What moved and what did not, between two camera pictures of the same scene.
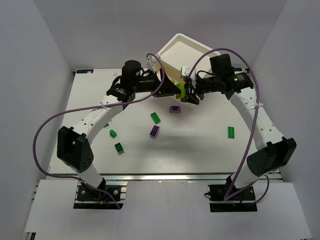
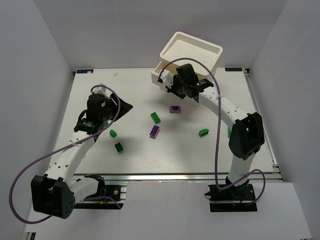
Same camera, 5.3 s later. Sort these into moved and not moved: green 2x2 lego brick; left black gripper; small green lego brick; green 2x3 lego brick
Moved: left black gripper
Not moved: green 2x3 lego brick; green 2x2 lego brick; small green lego brick
